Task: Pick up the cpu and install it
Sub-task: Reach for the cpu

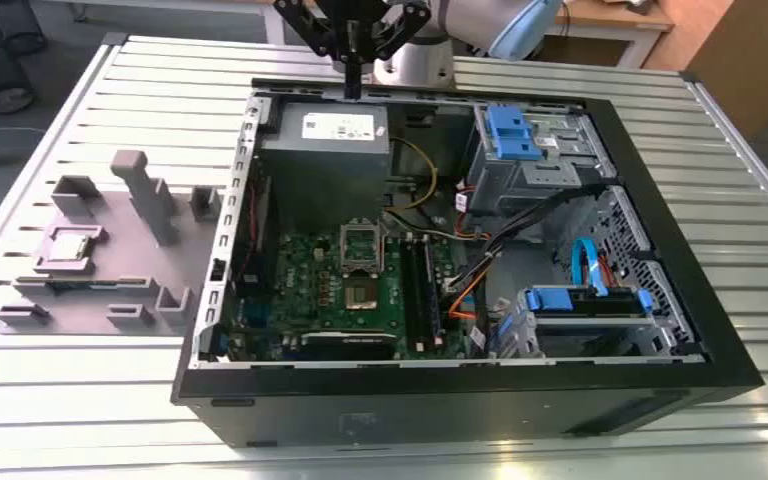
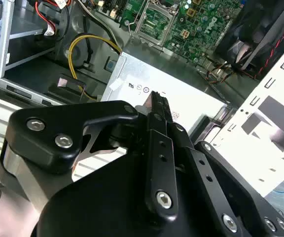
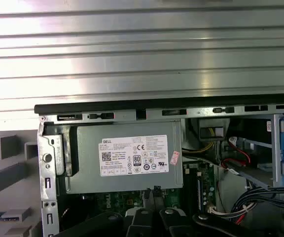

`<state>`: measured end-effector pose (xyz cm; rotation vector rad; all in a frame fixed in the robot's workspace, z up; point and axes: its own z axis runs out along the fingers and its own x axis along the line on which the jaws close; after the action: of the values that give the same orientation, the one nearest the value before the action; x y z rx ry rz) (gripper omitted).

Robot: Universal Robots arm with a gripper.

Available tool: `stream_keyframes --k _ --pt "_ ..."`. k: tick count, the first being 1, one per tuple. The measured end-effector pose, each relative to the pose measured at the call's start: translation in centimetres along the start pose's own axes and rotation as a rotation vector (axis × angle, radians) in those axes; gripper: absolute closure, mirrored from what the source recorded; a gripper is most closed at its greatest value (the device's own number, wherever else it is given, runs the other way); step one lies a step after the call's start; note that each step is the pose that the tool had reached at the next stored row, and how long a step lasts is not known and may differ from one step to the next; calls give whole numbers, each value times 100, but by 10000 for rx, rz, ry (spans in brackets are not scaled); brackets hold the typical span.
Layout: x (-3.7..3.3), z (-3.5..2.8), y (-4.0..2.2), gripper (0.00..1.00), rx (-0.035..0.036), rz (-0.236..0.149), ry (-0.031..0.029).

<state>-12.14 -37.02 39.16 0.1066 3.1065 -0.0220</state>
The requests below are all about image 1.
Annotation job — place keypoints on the black RAM slot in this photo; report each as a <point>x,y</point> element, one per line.
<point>436,295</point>
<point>417,295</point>
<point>408,295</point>
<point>426,295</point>

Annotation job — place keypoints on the green motherboard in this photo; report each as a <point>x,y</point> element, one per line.
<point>304,300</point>

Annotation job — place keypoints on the metal drive cage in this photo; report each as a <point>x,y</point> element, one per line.
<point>544,175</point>

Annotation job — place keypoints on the black PC case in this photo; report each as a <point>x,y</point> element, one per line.
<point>424,415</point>

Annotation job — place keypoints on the wooden cabinet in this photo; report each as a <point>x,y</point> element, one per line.
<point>751,60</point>

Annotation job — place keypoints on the grey power supply unit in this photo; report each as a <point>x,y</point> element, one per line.
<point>330,130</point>

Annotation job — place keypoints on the hard disk in blue carrier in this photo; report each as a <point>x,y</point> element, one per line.
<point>546,300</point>

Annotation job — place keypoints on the wooden desk white frame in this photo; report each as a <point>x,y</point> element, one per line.
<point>624,22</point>

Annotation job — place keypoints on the blue plastic drive latch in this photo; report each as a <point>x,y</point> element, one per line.
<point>509,130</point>

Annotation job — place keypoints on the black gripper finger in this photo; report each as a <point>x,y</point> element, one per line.
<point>406,25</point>
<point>304,25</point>

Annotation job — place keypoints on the grey parts rack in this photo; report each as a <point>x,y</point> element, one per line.
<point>130,250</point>

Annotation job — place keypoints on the blue VGA port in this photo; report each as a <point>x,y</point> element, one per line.
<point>219,346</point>

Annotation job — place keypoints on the metal disk bay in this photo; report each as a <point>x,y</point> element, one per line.
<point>597,327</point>

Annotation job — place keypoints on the black graphics card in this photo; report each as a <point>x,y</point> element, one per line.
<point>346,345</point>

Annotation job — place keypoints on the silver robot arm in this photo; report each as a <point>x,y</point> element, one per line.
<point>417,65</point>

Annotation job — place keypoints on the blue empty disk carrier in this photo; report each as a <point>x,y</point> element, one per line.
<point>505,335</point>

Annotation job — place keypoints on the silver CPU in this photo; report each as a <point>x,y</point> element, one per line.
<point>66,247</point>

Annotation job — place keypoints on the green RAM stick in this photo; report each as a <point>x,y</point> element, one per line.
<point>83,286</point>

